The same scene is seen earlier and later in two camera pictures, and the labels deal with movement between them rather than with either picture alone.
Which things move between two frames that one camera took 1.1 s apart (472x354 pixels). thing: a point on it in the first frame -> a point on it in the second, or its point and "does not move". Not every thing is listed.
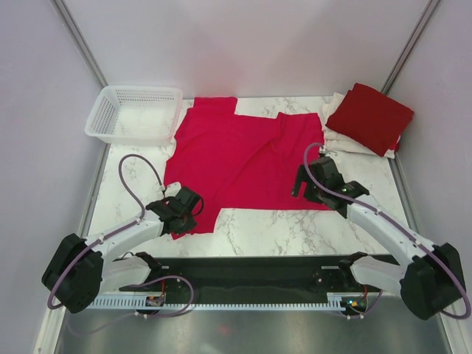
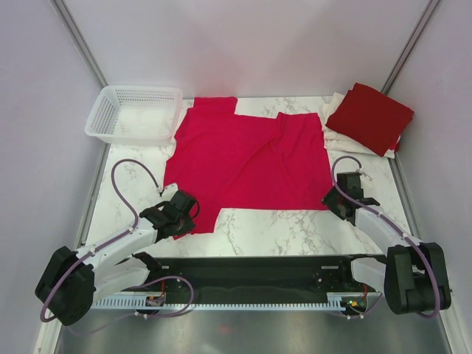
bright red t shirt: [239, 161] does not move
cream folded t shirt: [336, 141] does not move
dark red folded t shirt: [372, 119] does not move
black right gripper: [302, 175] -> [328, 200]
